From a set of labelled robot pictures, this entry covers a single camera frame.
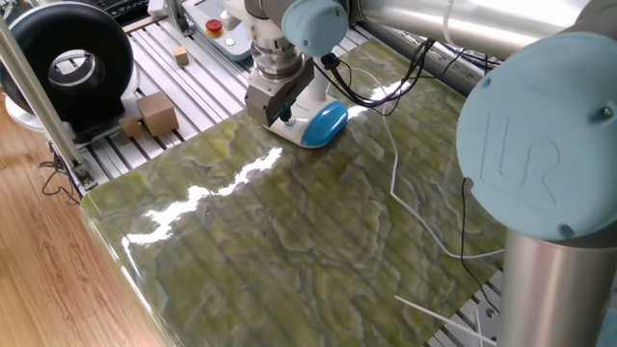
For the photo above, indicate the blue and white desk lamp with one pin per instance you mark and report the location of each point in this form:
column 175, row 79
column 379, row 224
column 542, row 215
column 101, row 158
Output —
column 323, row 125

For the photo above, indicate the aluminium frame post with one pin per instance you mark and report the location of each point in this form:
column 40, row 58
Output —
column 176, row 17
column 34, row 96

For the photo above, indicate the small cardboard cube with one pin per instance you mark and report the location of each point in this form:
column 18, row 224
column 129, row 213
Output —
column 130, row 126

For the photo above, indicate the silver Schunk gripper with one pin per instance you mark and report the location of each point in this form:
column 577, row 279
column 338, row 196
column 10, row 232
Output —
column 270, row 98

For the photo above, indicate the white plastic strip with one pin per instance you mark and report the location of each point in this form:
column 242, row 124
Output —
column 434, row 314

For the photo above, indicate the white zip tie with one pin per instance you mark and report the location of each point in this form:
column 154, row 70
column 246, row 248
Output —
column 444, row 24

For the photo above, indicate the small wooden block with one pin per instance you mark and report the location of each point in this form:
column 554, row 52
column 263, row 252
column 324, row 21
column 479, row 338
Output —
column 180, row 55

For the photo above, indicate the green marble pattern mat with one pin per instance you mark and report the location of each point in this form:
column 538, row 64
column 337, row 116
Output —
column 289, row 241

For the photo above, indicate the brown cardboard box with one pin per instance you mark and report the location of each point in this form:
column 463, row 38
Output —
column 156, row 113

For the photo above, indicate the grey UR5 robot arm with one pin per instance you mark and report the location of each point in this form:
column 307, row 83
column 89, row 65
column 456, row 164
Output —
column 540, row 144

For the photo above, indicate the grey teach pendant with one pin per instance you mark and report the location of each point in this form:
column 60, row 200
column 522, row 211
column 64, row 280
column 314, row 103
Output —
column 200, row 14

